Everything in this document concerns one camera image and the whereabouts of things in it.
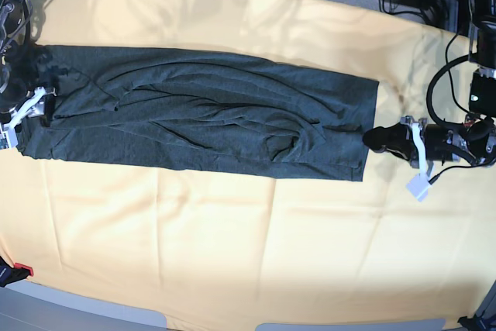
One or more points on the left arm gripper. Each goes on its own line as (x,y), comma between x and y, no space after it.
(403,140)

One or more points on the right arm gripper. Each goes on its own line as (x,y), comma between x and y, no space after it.
(49,103)

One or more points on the dark green long-sleeve shirt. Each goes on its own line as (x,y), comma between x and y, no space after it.
(198,110)

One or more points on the red and black clamp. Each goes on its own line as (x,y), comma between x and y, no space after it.
(12,274)

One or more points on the black clamp right corner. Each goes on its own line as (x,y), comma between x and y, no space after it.
(477,323)

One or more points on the yellow table cloth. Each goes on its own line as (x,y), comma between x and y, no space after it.
(216,251)

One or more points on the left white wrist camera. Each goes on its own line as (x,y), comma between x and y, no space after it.
(419,186)

